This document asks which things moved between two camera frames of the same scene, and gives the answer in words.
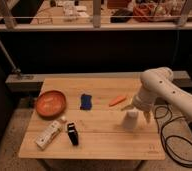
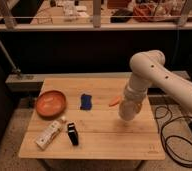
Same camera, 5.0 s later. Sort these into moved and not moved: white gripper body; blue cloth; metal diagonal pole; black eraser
Moved: white gripper body
Not moved: blue cloth; metal diagonal pole; black eraser
